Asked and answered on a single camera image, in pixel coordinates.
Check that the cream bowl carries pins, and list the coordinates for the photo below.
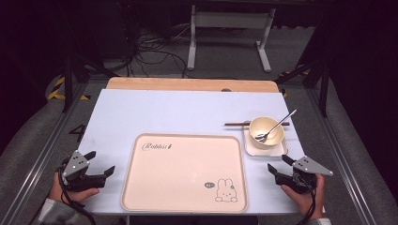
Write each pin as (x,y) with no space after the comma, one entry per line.
(261,125)

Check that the yellow black floor tape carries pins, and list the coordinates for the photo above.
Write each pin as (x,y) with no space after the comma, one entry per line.
(56,90)

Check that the metal spoon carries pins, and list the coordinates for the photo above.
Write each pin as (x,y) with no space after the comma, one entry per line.
(280,122)

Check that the wooden table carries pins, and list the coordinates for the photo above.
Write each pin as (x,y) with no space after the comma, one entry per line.
(187,84)

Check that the person's right hand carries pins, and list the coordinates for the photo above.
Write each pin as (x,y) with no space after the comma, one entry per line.
(300,201)

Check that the dark brown chopsticks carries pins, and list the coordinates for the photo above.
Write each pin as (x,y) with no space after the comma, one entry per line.
(236,124)

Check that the white metal stand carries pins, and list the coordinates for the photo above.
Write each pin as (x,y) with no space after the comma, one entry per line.
(230,20)

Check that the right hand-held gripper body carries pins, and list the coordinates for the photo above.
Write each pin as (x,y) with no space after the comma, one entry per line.
(308,166)

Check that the person's left hand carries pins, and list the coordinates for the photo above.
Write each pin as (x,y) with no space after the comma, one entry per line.
(78,196)

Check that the aluminium floor rail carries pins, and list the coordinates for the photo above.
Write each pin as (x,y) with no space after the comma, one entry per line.
(341,150)
(40,156)

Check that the beige tray with rabbit print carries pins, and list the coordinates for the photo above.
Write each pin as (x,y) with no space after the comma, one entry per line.
(181,175)

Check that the black tripod legs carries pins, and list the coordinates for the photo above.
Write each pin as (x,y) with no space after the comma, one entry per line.
(67,81)
(324,90)

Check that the square cream plate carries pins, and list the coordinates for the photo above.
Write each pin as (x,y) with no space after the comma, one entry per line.
(252,150)

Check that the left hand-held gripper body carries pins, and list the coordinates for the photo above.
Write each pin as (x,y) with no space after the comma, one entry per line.
(76,164)

